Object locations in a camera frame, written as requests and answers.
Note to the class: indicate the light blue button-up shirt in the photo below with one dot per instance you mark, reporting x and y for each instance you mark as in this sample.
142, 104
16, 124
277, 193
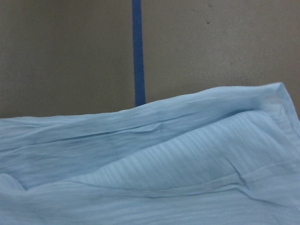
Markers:
223, 156

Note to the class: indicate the brown paper table cover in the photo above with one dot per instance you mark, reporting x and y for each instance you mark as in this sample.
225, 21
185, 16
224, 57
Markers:
70, 57

